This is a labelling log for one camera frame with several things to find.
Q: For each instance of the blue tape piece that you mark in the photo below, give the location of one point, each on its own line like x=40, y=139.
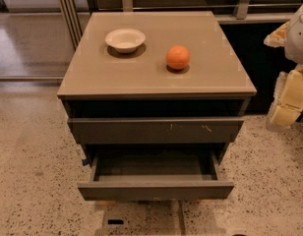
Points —
x=85, y=162

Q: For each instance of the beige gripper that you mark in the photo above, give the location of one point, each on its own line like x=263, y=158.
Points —
x=299, y=38

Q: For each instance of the grey top drawer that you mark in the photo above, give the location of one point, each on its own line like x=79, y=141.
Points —
x=158, y=131

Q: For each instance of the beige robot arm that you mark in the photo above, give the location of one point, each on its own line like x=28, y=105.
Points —
x=293, y=48

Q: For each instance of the white ceramic bowl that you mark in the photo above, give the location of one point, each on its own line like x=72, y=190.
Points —
x=125, y=40

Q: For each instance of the metal shelf frame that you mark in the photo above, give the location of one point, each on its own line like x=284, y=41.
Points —
x=227, y=12

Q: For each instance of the grey drawer cabinet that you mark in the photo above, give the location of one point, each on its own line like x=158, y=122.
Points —
x=103, y=83

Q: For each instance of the grey drawer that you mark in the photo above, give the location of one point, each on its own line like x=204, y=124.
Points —
x=155, y=177
x=158, y=131

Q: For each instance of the orange fruit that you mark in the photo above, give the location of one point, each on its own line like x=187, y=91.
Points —
x=177, y=57

